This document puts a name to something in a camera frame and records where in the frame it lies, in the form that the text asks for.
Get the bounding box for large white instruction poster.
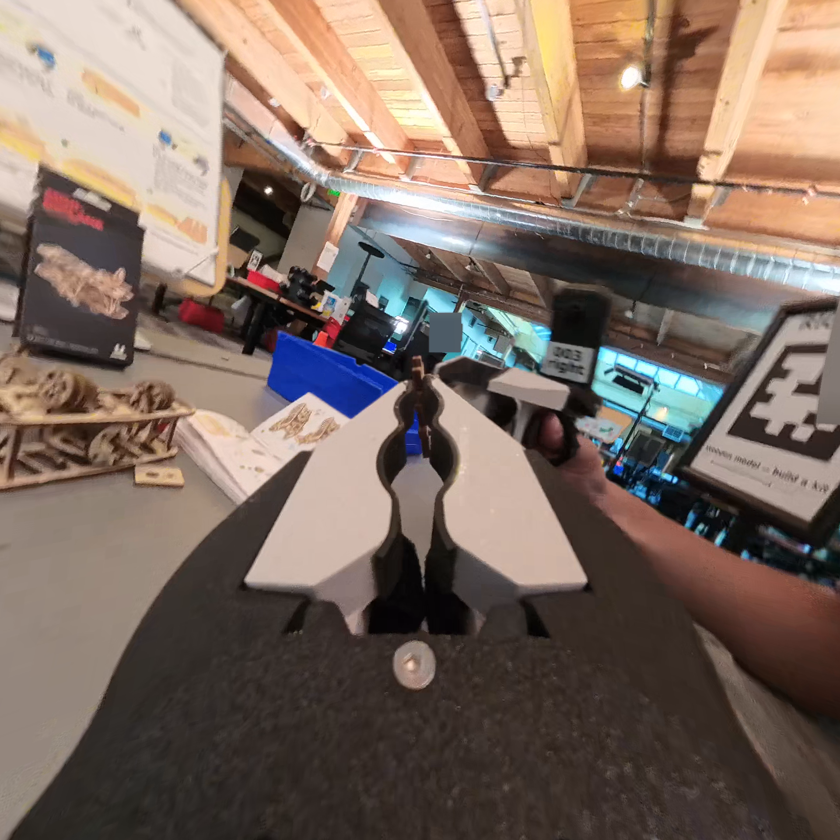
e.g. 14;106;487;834
0;0;228;287

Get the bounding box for framed marker sign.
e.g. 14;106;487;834
671;297;840;547

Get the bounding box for person's beige pants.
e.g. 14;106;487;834
692;620;840;840

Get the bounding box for black office chair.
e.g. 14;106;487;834
333;305;403;365

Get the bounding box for wooden model vehicle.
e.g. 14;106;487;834
0;346;197;492

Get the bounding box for blue plastic bin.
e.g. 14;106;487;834
267;329;422;457

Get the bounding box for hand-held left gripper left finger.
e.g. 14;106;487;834
244;379;422;636

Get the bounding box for wooden background table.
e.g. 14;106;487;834
226;276;332;357

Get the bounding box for black model kit box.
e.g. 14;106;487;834
13;164;147;370

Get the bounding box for black machine on table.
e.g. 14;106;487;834
283;265;337;309

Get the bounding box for red bag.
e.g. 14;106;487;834
177;298;227;334

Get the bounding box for person's right hand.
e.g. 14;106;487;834
533;412;613;503

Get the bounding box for wooden support post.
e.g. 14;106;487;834
314;192;367;280

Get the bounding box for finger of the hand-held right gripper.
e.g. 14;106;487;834
487;367;572;443
433;357;521;429

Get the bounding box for silver ventilation duct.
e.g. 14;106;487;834
222;115;840;298

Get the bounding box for person's right forearm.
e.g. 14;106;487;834
587;469;840;719

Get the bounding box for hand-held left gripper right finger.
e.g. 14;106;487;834
420;377;589;636

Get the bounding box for open instruction booklet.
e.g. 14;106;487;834
176;392;353;506

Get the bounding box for wooden gear piece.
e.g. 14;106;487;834
408;354;437;460

